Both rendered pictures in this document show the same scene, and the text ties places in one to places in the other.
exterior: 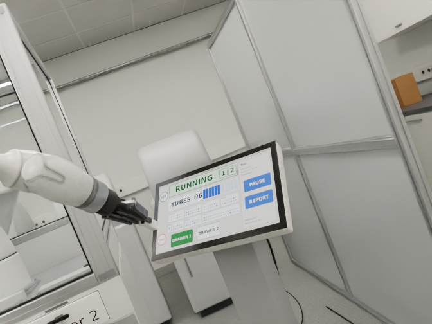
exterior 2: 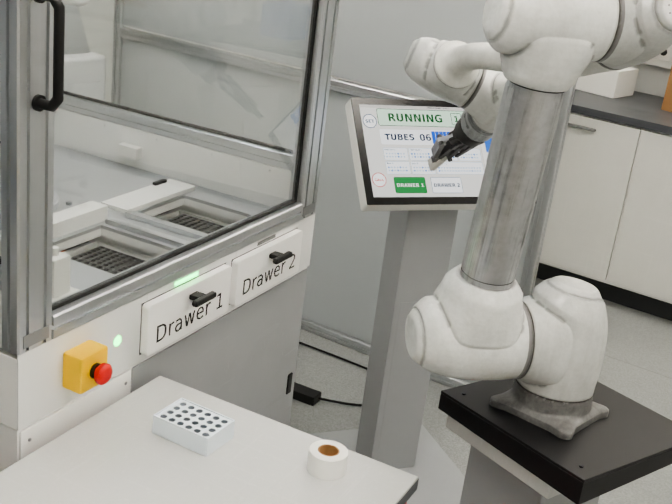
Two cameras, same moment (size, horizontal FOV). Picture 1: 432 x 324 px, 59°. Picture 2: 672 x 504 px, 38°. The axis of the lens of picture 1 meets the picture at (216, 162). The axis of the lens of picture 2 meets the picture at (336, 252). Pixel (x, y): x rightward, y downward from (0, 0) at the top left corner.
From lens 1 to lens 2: 2.29 m
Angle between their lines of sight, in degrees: 52
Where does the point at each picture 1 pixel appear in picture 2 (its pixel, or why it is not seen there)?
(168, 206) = (381, 137)
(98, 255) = (311, 179)
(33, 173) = not seen: hidden behind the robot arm
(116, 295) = (305, 239)
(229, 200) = (469, 155)
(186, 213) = (412, 155)
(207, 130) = not seen: outside the picture
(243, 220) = not seen: hidden behind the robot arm
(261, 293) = (438, 268)
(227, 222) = (470, 181)
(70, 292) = (279, 222)
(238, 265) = (430, 232)
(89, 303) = (294, 243)
